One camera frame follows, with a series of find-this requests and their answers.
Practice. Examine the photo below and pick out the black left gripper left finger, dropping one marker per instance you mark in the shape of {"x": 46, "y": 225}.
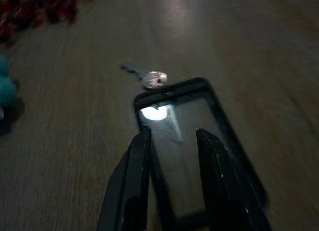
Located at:
{"x": 129, "y": 181}

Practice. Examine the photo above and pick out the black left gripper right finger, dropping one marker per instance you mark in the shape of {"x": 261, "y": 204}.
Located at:
{"x": 224, "y": 191}

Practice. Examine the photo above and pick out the silver key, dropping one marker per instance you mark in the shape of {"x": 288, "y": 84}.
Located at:
{"x": 154, "y": 78}

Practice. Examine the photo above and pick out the red black tinsel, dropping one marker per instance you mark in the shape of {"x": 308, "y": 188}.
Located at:
{"x": 22, "y": 14}

